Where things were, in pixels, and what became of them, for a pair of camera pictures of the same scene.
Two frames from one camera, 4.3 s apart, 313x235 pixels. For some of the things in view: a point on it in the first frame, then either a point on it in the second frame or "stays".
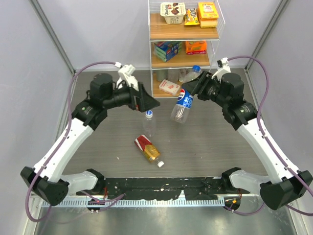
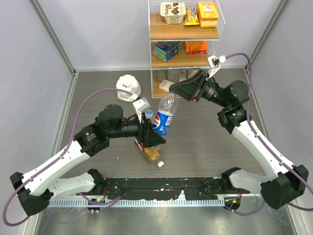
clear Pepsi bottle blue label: x=180 y=112 -> x=168 y=106
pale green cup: x=161 y=75 stays
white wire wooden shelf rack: x=184 y=39 stays
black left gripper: x=141 y=100 -> x=146 y=135
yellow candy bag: x=190 y=17 stays
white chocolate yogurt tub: x=173 y=12 stays
